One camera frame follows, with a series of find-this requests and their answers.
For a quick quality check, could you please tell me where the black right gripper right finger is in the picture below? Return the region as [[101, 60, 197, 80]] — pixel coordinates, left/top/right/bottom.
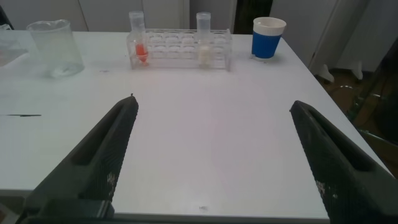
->
[[289, 100, 398, 224]]

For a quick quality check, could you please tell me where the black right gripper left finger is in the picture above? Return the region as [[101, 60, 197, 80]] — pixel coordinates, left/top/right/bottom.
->
[[15, 94, 139, 224]]

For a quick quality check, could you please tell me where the test tube with red pigment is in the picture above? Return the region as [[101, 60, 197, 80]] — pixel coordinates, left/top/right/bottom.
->
[[128, 11, 149, 66]]

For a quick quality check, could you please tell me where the clear plastic beaker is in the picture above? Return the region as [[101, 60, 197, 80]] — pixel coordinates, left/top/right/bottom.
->
[[26, 19, 85, 78]]

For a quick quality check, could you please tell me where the clear acrylic test tube rack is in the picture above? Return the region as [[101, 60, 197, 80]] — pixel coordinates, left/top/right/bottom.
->
[[126, 28, 233, 72], [0, 24, 29, 67]]

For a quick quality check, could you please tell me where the test tube with cream pigment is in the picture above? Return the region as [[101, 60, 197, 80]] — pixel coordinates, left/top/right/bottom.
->
[[195, 11, 215, 68]]

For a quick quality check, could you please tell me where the blue and white cup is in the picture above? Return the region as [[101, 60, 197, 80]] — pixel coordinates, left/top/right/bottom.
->
[[251, 16, 287, 60]]

